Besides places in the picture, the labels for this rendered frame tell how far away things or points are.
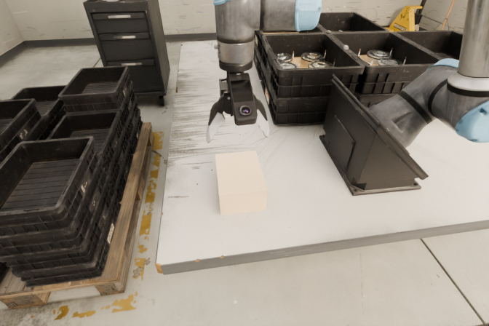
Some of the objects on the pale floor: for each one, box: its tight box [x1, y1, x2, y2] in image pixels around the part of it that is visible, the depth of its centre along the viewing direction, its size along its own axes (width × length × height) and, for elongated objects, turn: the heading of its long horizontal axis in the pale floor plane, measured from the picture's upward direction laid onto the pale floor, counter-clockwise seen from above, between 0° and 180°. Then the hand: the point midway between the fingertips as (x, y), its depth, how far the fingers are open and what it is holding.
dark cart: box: [83, 0, 170, 106], centre depth 247 cm, size 60×45×90 cm
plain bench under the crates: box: [155, 41, 489, 275], centre depth 153 cm, size 160×160×70 cm
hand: (238, 142), depth 67 cm, fingers open, 14 cm apart
